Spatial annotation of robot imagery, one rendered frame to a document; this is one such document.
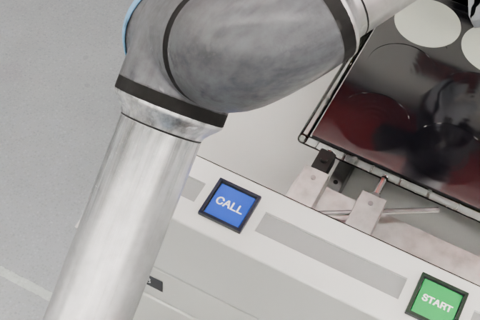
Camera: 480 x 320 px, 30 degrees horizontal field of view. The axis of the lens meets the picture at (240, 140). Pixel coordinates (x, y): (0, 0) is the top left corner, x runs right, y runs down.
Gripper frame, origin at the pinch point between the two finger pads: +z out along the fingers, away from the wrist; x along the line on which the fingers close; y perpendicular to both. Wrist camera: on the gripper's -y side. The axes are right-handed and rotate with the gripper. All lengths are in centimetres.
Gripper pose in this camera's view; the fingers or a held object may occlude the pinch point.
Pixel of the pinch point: (472, 19)
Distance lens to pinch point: 130.0
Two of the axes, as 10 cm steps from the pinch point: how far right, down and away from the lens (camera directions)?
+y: 9.7, -1.5, 1.9
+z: -0.6, 5.9, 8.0
